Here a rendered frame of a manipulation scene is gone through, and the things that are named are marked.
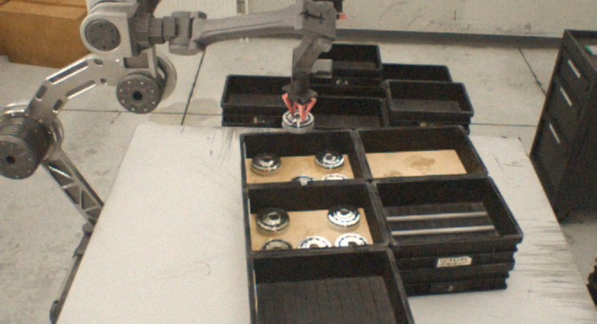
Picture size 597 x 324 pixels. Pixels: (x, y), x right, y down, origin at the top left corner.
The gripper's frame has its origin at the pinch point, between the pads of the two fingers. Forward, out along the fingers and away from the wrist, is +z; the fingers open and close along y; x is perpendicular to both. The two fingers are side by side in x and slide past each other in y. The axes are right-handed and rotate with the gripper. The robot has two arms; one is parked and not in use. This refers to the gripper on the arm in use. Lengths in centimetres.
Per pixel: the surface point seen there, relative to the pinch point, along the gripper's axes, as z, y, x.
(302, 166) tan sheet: 21.3, -1.0, -2.3
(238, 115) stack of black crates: 50, 77, -39
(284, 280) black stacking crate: 23, -36, 40
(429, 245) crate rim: 13, -61, 7
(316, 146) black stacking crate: 16.9, 0.3, -10.4
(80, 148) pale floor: 103, 177, -3
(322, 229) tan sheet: 22.1, -28.5, 16.2
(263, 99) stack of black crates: 53, 85, -62
